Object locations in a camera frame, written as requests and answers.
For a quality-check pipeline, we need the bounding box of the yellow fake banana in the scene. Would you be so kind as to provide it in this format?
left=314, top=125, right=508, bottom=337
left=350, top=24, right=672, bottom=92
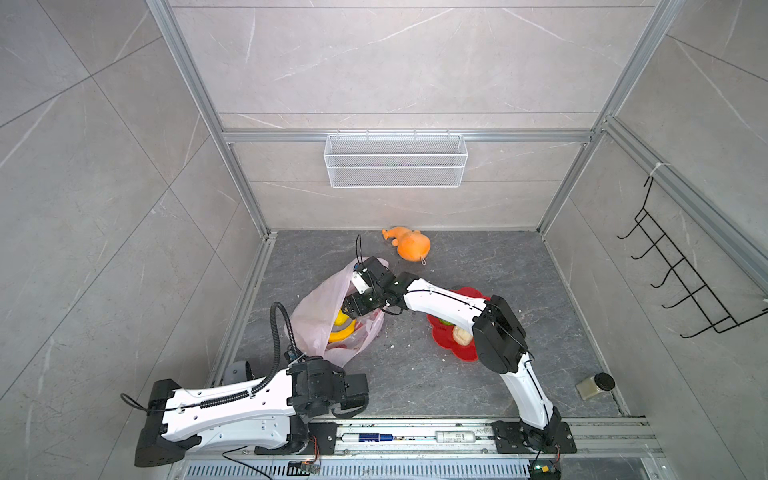
left=328, top=325, right=355, bottom=344

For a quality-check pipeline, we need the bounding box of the pink plastic bag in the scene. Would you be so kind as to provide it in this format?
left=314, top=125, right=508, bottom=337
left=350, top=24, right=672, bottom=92
left=291, top=260, right=385, bottom=367

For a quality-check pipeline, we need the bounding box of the red flower-shaped plate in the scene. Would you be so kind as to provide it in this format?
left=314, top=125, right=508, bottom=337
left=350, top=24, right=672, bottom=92
left=425, top=287, right=489, bottom=362

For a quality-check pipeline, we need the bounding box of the beige fake bun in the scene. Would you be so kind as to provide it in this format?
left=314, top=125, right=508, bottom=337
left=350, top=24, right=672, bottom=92
left=452, top=326, right=473, bottom=347

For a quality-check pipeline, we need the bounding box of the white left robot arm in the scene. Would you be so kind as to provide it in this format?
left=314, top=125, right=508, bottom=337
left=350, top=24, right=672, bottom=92
left=134, top=357, right=369, bottom=468

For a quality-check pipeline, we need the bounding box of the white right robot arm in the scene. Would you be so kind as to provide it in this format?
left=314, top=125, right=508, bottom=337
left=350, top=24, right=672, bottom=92
left=341, top=257, right=577, bottom=454

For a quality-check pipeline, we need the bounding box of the orange toy fruit with loop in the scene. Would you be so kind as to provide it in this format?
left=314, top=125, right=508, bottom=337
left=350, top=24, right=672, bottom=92
left=382, top=226, right=431, bottom=264

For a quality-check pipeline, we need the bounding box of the blue marker pen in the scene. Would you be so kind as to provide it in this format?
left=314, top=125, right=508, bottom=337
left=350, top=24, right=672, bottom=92
left=357, top=433, right=395, bottom=443

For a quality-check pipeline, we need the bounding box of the small round black-top container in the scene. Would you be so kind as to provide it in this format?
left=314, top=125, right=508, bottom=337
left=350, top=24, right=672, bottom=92
left=222, top=360, right=254, bottom=385

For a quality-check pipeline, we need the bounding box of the black corrugated cable hose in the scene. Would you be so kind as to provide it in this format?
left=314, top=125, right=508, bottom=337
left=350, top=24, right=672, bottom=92
left=197, top=301, right=301, bottom=410

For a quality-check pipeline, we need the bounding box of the white wire mesh basket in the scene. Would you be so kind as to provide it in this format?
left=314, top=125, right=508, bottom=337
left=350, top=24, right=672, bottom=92
left=323, top=133, right=469, bottom=189

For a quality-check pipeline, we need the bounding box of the white tube on rail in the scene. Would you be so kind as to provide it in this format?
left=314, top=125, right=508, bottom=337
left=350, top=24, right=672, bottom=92
left=435, top=431, right=476, bottom=444

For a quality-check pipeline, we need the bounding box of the black wire hook rack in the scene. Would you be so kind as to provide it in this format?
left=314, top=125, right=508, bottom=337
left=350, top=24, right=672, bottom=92
left=616, top=177, right=767, bottom=339

